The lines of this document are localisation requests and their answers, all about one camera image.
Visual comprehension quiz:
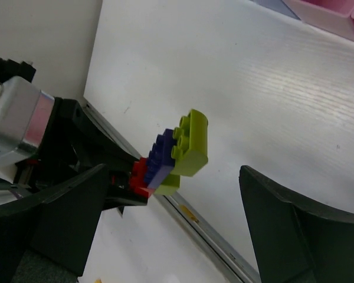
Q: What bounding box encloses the red long lego brick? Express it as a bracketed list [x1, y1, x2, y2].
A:
[129, 157, 155, 199]

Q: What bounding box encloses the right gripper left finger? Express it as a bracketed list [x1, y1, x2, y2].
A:
[0, 164, 109, 282]

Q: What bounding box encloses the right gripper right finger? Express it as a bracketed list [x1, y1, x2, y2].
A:
[239, 166, 354, 282]

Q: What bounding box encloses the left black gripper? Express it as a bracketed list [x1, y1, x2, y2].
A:
[14, 98, 148, 218]

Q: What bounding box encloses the lime green lego brick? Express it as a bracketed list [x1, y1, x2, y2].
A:
[154, 109, 208, 196]

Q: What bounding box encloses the aluminium rail front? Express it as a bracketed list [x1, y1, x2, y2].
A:
[87, 100, 261, 282]

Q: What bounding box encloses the purple lego brick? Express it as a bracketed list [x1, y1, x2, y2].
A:
[143, 129, 176, 189]

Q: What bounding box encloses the small pink bin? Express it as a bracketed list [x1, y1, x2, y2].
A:
[283, 0, 354, 42]

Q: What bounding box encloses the blue bin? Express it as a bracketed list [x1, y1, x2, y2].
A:
[252, 0, 300, 20]

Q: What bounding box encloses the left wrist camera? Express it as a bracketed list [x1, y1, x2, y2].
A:
[0, 77, 55, 167]

